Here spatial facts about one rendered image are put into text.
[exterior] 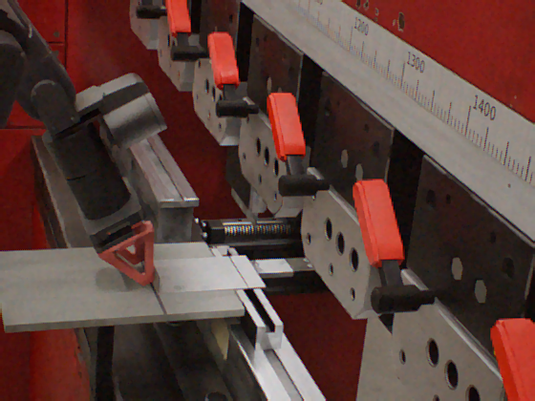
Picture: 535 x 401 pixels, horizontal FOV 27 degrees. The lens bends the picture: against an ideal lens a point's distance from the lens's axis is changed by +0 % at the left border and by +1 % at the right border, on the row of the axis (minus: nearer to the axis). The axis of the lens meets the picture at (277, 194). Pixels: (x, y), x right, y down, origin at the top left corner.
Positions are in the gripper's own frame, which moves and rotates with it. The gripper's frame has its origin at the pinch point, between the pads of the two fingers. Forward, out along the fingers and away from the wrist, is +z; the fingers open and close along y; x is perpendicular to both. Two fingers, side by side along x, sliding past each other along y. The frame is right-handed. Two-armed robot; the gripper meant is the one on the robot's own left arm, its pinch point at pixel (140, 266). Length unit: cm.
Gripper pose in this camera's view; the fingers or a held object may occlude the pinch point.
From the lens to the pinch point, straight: 129.3
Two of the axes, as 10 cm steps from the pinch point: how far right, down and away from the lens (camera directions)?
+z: 3.6, 8.1, 4.7
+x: -8.8, 4.6, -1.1
